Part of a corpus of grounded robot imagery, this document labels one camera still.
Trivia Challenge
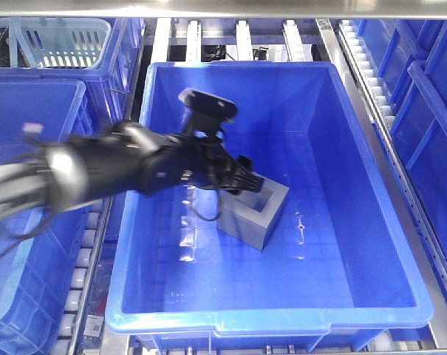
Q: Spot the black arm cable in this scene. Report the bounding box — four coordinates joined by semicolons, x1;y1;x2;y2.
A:
189;184;224;223

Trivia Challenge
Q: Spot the blue bin right side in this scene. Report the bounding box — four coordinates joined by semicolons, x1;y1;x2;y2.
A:
350;18;447;260

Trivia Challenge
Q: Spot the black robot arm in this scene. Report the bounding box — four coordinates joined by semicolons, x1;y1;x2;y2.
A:
0;121;264;220

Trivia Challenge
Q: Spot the gray hollow square base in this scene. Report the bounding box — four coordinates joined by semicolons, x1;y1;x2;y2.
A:
216;177;290;251

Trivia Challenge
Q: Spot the light blue plastic basket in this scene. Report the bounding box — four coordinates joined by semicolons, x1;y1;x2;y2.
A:
0;17;112;69

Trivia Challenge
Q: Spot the blue bin upper left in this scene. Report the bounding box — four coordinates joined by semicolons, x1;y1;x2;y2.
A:
0;18;146;124

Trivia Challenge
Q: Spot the stainless steel rack frame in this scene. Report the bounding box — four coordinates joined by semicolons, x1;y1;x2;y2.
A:
0;1;447;354

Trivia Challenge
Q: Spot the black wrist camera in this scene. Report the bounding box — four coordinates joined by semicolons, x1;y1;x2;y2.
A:
178;88;238;138

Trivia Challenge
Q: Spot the blue bin left side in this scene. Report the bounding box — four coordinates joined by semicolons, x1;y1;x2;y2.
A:
0;78;95;355

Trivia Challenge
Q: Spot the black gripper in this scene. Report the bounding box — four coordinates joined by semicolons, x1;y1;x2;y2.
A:
178;136;264;195

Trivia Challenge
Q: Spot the large blue target bin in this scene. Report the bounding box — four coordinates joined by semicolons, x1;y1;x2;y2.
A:
105;62;434;351

